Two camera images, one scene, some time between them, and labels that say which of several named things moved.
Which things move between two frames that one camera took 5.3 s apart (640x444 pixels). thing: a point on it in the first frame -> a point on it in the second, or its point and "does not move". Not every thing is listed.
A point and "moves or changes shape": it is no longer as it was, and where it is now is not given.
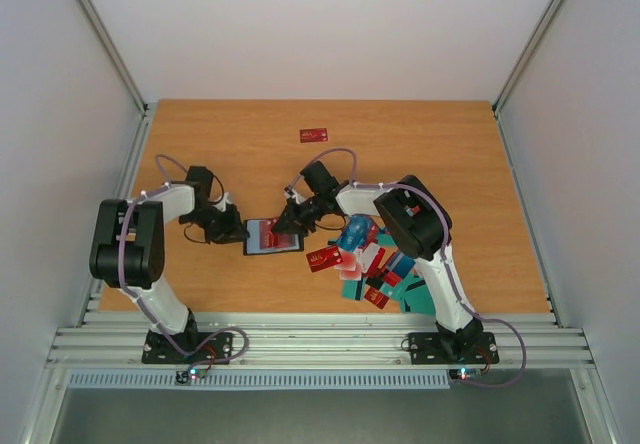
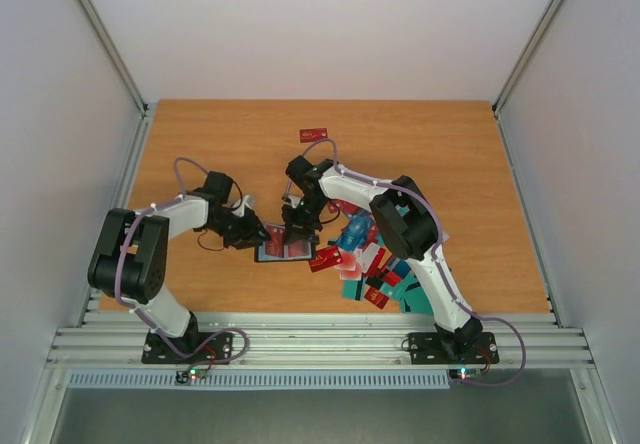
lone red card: x=313 y=135 does not move
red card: x=267 y=237 moves or changes shape
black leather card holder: x=262 y=240 moves or changes shape
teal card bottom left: x=354 y=289 does not move
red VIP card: x=285 y=241 -> x=300 y=248
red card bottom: x=376 y=297 does not move
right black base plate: x=427 y=348 does not move
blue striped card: x=402 y=265 does not move
